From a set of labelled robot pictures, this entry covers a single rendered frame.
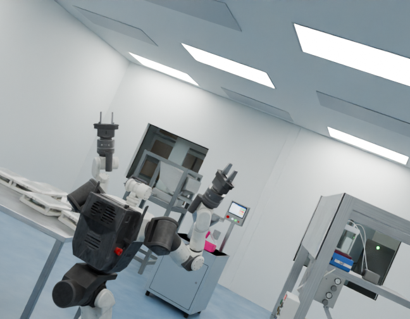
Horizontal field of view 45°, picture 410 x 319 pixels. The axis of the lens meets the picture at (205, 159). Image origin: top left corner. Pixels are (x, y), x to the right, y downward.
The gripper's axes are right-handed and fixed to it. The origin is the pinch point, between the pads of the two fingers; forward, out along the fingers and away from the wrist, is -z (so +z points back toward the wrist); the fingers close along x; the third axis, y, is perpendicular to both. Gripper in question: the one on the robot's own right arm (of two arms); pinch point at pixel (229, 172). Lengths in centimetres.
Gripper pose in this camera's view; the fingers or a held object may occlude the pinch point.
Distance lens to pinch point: 224.0
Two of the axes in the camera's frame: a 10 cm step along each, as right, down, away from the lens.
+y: 7.6, 2.2, 6.1
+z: -5.1, 7.8, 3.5
